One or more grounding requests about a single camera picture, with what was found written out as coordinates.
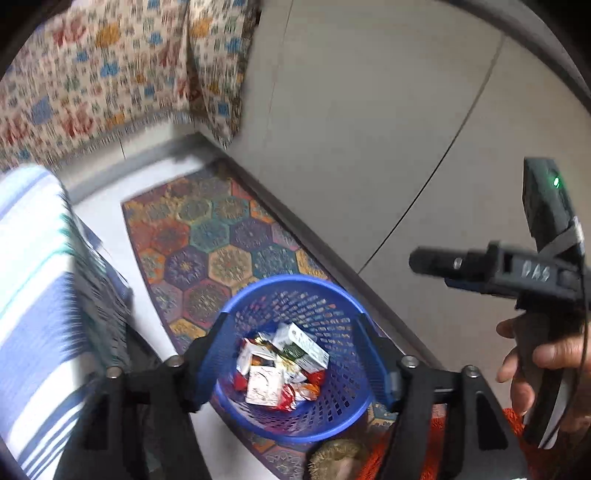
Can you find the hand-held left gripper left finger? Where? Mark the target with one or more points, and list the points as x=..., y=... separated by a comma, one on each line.
x=213, y=360

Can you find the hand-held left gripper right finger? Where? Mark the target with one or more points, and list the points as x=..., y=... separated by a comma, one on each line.
x=376, y=369

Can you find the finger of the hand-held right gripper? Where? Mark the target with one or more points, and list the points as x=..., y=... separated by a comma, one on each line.
x=438, y=264

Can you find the orange sausage packet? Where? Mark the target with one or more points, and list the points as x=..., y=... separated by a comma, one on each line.
x=308, y=392

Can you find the white and green carton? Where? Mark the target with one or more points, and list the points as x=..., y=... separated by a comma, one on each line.
x=300, y=346

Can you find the red plastic bag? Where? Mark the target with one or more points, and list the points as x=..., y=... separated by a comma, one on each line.
x=287, y=399

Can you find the blue plastic mesh basket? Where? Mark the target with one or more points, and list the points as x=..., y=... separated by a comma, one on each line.
x=295, y=427

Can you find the person's right hand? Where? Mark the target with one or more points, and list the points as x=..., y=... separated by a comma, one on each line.
x=565, y=353

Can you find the fuzzy brown slipper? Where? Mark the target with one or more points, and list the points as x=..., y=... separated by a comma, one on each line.
x=334, y=459

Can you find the orange knitted garment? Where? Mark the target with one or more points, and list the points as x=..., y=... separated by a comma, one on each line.
x=443, y=443

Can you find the colourful hexagon floor mat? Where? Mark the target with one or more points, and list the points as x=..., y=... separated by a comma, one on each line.
x=207, y=240

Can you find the round table, striped cloth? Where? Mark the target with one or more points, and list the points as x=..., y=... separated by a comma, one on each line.
x=37, y=300

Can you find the narrow printed cloth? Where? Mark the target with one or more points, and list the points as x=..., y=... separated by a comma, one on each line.
x=217, y=69

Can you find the large printed cloth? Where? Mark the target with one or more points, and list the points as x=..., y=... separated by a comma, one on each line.
x=92, y=83

